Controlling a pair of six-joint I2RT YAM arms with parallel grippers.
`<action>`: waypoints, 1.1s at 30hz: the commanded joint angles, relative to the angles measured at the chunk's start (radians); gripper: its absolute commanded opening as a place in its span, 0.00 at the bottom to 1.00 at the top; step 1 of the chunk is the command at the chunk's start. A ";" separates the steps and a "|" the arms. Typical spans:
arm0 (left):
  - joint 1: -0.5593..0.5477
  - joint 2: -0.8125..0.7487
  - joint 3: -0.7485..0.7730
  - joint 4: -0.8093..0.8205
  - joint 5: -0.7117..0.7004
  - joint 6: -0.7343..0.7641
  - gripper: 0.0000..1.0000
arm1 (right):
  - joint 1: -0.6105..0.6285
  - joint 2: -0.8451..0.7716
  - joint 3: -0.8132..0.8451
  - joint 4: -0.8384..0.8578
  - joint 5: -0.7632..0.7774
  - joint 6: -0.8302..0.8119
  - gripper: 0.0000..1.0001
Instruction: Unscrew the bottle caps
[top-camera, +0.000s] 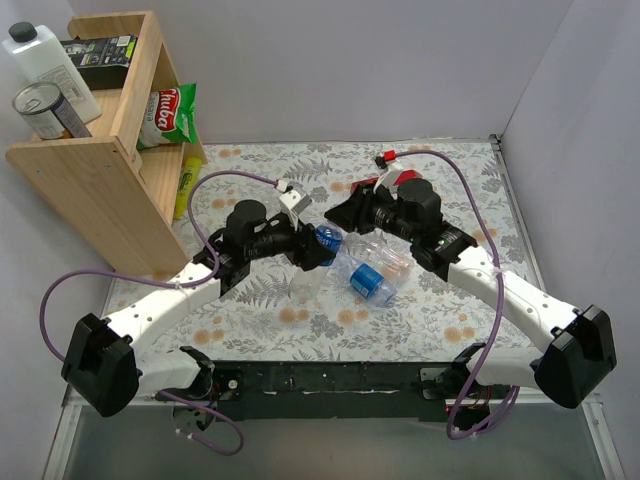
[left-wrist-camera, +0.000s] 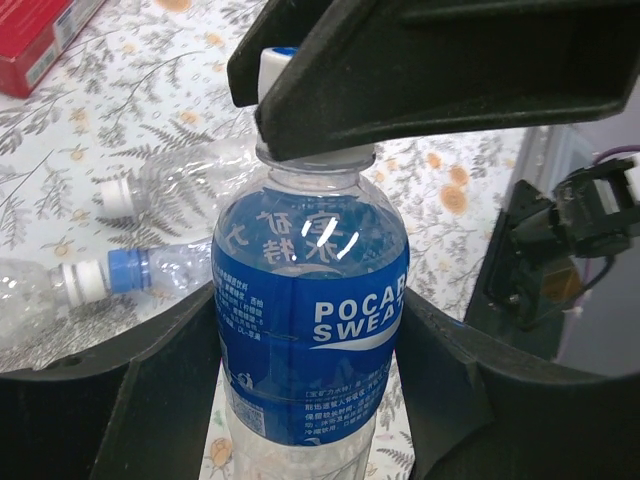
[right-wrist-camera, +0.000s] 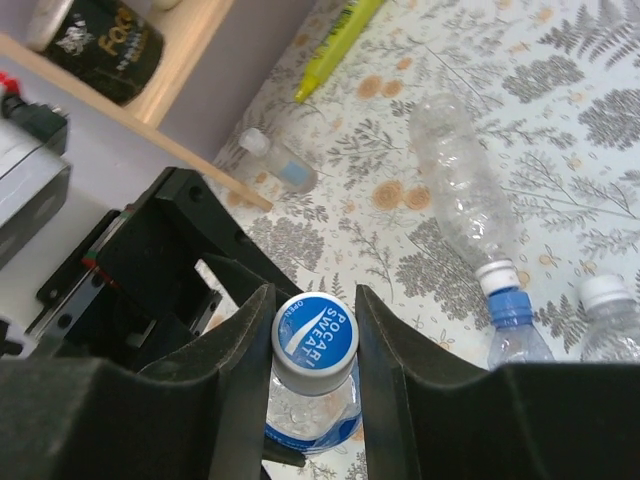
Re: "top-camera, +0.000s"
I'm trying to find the Pocari Sweat blue label bottle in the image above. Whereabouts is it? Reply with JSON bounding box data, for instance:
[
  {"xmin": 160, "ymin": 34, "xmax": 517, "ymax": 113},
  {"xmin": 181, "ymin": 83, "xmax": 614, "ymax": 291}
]
[{"xmin": 289, "ymin": 224, "xmax": 343, "ymax": 304}]

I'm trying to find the blue label crushed bottle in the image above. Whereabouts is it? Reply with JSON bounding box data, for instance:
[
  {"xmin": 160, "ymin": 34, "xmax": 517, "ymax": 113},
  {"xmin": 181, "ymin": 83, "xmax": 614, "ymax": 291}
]
[{"xmin": 349, "ymin": 263, "xmax": 397, "ymax": 307}]

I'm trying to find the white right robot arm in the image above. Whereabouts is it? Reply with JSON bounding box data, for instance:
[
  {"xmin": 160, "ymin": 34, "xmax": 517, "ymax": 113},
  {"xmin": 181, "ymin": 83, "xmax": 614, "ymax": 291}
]
[{"xmin": 324, "ymin": 179, "xmax": 617, "ymax": 409}]

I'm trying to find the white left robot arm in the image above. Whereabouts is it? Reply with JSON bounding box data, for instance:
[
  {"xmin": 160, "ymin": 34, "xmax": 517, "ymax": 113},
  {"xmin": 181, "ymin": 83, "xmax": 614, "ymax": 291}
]
[{"xmin": 62, "ymin": 200, "xmax": 335, "ymax": 417}]

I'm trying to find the clear bottle white cap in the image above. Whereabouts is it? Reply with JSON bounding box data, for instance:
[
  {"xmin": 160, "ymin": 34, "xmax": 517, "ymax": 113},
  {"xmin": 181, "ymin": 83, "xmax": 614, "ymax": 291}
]
[{"xmin": 344, "ymin": 233, "xmax": 413, "ymax": 284}]

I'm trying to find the white bottle black cap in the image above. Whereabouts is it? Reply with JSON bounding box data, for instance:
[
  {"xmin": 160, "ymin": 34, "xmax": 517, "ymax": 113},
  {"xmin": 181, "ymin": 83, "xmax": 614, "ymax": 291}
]
[{"xmin": 2, "ymin": 21, "xmax": 102, "ymax": 123}]

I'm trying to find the floral patterned table mat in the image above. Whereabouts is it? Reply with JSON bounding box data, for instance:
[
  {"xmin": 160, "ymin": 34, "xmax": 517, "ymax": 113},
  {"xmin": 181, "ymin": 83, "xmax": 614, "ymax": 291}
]
[{"xmin": 99, "ymin": 140, "xmax": 555, "ymax": 363}]

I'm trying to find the red toothpaste box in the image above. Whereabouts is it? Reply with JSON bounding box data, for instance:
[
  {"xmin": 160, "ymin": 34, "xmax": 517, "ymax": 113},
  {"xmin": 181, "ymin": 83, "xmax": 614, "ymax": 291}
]
[{"xmin": 349, "ymin": 169, "xmax": 422, "ymax": 195}]

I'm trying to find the yellow marker tube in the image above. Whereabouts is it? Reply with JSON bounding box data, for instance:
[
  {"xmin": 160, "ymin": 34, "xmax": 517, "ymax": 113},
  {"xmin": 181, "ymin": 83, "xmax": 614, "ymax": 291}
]
[{"xmin": 173, "ymin": 157, "xmax": 203, "ymax": 220}]

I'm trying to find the wooden shelf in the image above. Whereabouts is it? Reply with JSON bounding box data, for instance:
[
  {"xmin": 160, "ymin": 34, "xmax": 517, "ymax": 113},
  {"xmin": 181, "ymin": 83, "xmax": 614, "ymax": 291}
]
[{"xmin": 6, "ymin": 11, "xmax": 206, "ymax": 276}]

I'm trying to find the green white snack bag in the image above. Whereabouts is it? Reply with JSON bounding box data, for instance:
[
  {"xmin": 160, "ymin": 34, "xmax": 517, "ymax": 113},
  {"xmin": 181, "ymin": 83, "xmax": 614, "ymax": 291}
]
[{"xmin": 136, "ymin": 83, "xmax": 198, "ymax": 150}]

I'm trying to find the black green box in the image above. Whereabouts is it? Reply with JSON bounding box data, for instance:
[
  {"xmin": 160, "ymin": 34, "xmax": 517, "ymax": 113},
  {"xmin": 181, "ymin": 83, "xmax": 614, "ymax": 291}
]
[{"xmin": 61, "ymin": 35, "xmax": 138, "ymax": 90}]

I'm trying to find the metal tin can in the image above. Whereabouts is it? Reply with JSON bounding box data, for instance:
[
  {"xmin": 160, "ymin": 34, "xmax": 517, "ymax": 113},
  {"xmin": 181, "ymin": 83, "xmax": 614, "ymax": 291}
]
[{"xmin": 12, "ymin": 82, "xmax": 91, "ymax": 140}]

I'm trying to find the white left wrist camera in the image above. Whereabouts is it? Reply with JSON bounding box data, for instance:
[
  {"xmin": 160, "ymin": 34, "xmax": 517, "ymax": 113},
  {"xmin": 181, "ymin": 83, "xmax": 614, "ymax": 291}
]
[{"xmin": 275, "ymin": 180, "xmax": 312, "ymax": 229}]

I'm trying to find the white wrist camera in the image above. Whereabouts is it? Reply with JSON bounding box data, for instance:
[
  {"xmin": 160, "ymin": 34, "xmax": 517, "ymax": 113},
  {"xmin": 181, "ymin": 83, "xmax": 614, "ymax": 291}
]
[
  {"xmin": 275, "ymin": 180, "xmax": 312, "ymax": 229},
  {"xmin": 374, "ymin": 150, "xmax": 405, "ymax": 192}
]

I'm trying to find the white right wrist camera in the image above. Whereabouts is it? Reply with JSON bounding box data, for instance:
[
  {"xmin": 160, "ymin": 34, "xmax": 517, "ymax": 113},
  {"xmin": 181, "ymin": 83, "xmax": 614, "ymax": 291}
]
[{"xmin": 374, "ymin": 150, "xmax": 405, "ymax": 192}]

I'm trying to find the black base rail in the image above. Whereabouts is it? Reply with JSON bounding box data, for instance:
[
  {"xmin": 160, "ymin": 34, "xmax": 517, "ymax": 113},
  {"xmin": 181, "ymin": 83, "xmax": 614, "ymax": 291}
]
[{"xmin": 212, "ymin": 360, "xmax": 469, "ymax": 422}]

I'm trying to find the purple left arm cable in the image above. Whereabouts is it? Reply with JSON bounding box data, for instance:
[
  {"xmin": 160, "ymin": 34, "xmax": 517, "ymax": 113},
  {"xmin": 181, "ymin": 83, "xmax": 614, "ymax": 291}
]
[{"xmin": 39, "ymin": 170, "xmax": 281, "ymax": 456}]

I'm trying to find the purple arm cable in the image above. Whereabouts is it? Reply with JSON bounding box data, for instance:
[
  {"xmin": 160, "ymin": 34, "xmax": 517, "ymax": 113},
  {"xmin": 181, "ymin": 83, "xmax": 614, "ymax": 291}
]
[
  {"xmin": 444, "ymin": 150, "xmax": 521, "ymax": 441},
  {"xmin": 39, "ymin": 170, "xmax": 281, "ymax": 456}
]

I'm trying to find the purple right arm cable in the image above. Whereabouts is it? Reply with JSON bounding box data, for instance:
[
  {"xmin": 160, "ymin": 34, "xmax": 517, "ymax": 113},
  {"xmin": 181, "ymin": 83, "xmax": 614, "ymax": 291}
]
[{"xmin": 444, "ymin": 150, "xmax": 521, "ymax": 441}]

